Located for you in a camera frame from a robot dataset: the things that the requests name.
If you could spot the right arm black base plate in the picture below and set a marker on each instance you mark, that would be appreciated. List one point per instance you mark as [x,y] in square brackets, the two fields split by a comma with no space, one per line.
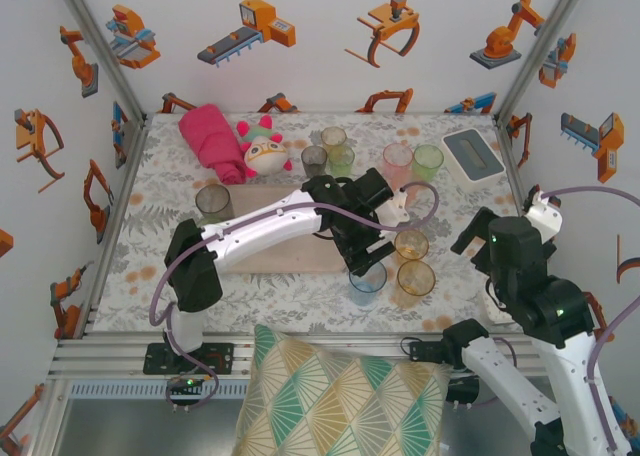
[420,351]

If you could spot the small board with green light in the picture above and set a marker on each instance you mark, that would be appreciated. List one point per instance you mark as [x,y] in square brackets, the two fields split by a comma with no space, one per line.
[186,383]

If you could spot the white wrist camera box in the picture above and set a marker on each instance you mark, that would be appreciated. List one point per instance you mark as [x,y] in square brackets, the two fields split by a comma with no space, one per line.
[395,211]
[545,218]

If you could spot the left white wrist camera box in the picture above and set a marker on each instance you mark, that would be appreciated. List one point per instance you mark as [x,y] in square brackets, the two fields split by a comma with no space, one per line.
[395,211]

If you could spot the blue translucent plastic cup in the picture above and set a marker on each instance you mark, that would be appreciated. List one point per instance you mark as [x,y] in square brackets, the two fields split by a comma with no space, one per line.
[367,291]

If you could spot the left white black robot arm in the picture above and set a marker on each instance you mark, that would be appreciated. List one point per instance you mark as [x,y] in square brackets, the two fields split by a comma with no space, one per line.
[260,226]

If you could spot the pink rolled towel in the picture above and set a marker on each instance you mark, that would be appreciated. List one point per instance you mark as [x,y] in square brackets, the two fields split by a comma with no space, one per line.
[210,136]

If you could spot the small black controller box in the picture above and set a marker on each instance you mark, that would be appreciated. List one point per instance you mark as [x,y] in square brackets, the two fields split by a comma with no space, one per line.
[462,391]

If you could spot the aluminium side rail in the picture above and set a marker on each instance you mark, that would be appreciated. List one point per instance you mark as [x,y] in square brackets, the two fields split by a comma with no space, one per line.
[107,256]
[507,142]

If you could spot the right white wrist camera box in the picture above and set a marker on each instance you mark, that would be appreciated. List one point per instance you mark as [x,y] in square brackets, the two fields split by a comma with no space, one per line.
[545,218]

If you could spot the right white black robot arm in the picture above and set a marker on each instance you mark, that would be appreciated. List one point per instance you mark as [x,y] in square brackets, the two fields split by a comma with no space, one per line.
[500,376]

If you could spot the beige rectangular tray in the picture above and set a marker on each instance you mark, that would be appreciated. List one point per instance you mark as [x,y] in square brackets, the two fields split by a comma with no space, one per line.
[280,258]

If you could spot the white pink plush toy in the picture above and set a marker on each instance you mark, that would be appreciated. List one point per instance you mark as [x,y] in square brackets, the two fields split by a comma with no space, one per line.
[265,153]

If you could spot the amber translucent plastic cup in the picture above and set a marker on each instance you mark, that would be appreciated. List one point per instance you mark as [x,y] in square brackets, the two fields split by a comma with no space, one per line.
[333,138]
[412,248]
[416,281]

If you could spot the pink translucent plastic cup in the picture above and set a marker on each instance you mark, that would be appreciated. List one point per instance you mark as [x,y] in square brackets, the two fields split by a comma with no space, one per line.
[397,157]

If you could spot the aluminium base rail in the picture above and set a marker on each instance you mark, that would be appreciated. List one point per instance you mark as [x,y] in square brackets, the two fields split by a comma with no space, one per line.
[242,356]

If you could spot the white grey tissue box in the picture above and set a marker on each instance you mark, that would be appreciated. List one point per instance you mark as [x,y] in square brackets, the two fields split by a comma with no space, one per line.
[472,161]

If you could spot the floral printed tablecloth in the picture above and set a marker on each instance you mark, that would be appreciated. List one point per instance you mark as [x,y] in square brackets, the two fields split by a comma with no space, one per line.
[310,311]

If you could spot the teal yellow patterned pillow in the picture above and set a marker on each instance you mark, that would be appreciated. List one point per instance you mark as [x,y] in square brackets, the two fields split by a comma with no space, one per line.
[340,401]

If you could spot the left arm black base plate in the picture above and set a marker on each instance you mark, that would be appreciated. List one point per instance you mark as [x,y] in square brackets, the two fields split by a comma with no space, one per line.
[225,348]

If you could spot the grey translucent plastic cup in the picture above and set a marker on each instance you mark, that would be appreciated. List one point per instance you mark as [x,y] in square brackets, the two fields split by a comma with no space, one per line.
[314,163]
[214,203]

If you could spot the aluminium frame post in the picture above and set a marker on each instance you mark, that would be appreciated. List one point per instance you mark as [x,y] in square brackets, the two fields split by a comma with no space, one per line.
[100,46]
[545,46]

